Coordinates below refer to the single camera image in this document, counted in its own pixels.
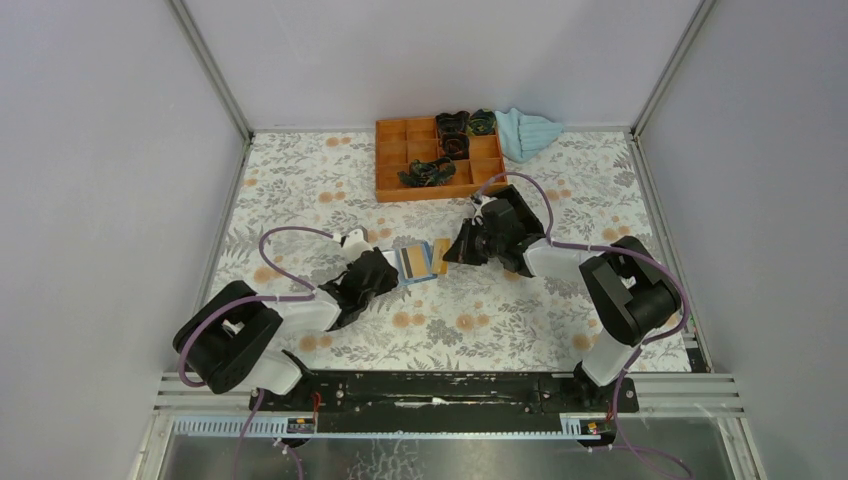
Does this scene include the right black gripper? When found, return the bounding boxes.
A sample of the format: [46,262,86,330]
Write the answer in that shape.
[443,219,504,267]

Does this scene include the blue leather card holder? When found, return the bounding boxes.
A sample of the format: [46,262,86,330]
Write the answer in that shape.
[382,242,438,287]

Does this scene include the gold black credit card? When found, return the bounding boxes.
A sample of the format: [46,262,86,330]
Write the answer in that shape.
[399,243,433,282]

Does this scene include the orange compartment tray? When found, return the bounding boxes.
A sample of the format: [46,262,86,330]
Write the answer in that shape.
[375,109,507,203]

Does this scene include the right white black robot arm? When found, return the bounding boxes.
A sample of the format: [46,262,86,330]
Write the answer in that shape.
[443,196,689,412]

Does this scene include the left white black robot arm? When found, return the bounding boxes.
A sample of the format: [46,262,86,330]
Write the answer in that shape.
[172,248,399,411]

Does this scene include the black tangled band pile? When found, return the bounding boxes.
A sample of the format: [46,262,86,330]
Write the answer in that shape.
[397,157,456,188]

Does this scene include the light blue folded cloth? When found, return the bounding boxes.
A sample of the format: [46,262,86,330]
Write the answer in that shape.
[494,108,565,163]

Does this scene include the black rolled band centre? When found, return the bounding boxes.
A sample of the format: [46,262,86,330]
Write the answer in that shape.
[440,132,470,160]

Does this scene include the black rolled band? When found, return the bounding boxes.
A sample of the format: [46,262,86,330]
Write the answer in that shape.
[435,110,470,137]
[466,109,497,136]
[440,132,470,160]

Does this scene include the black rolled band top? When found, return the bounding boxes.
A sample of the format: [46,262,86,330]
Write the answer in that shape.
[466,109,497,136]

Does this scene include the black rolled band left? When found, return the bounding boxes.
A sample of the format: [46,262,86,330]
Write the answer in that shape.
[435,110,470,137]

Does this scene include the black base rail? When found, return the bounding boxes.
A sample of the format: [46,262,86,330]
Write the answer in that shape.
[249,370,640,434]

